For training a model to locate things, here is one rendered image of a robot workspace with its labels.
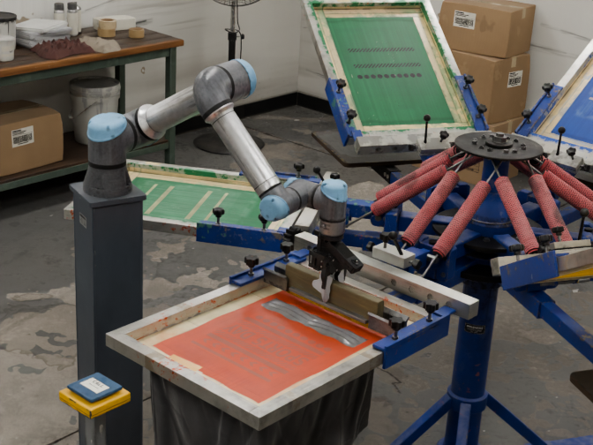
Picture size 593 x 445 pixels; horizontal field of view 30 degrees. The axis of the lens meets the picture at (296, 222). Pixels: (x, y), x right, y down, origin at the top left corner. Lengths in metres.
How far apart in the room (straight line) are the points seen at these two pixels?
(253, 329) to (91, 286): 0.62
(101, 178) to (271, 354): 0.80
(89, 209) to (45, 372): 1.59
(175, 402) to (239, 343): 0.24
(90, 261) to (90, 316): 0.19
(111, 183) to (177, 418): 0.77
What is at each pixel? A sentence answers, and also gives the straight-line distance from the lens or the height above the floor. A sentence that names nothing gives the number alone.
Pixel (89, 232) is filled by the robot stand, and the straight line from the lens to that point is 3.47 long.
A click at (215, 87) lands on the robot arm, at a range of 3.13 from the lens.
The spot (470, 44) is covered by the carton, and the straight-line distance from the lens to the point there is 7.25.
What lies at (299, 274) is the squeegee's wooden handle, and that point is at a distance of 3.31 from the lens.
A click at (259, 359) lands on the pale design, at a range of 3.02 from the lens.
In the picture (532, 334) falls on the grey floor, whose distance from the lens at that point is 5.47.
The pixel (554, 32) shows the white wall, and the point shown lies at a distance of 7.43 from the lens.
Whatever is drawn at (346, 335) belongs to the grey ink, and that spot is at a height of 0.96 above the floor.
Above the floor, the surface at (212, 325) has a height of 0.96.
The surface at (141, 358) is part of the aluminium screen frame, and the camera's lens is 2.98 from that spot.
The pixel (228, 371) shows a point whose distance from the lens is 2.96.
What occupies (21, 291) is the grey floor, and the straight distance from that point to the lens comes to 5.63.
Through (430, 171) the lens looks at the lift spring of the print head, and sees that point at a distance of 3.78.
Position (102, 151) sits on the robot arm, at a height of 1.34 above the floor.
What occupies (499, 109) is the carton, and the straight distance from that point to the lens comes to 7.27.
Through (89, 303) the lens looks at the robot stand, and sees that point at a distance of 3.58.
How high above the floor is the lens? 2.42
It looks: 22 degrees down
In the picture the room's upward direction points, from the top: 3 degrees clockwise
